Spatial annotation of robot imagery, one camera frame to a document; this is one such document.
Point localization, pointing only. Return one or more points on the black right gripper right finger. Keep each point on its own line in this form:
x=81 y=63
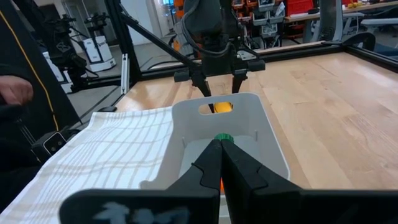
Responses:
x=239 y=180

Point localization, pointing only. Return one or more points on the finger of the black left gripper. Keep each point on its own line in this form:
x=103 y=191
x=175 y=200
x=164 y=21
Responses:
x=200 y=82
x=238 y=81

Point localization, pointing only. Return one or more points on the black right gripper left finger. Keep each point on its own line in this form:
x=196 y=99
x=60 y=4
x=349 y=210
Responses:
x=208 y=168

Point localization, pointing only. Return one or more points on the yellow toy banana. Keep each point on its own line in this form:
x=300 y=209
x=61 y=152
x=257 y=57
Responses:
x=224 y=107

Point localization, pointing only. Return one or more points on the orange toy carrot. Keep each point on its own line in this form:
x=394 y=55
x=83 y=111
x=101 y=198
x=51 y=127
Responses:
x=224 y=137

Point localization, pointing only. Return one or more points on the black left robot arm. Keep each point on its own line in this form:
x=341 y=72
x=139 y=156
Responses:
x=202 y=15

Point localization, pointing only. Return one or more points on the grey plastic tupperware bin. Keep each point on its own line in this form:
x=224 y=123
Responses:
x=242 y=121

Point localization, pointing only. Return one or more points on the shelf with storage bins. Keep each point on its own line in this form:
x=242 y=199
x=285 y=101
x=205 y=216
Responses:
x=264 y=18

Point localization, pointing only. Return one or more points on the red crate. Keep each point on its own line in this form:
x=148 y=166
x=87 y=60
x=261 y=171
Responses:
x=298 y=7

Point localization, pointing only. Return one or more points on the black robot white base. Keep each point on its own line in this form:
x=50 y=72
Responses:
x=62 y=56
x=99 y=49

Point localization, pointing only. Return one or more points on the grey office chair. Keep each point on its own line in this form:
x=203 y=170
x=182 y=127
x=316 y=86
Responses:
x=329 y=18

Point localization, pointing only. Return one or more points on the white checked kitchen towel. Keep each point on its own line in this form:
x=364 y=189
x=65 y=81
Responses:
x=93 y=155

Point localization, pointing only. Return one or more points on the person's hand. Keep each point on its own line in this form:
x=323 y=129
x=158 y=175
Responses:
x=15 y=90

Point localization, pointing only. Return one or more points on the person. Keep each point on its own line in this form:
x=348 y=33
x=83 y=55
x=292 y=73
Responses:
x=18 y=46

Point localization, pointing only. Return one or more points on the white frame bracket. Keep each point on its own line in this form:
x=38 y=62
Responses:
x=124 y=74

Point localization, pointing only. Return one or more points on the black aluminium table frame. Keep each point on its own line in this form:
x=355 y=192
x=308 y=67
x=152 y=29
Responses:
x=124 y=31

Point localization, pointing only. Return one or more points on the small table-level camera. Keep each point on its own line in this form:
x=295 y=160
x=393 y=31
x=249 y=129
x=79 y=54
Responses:
x=53 y=143

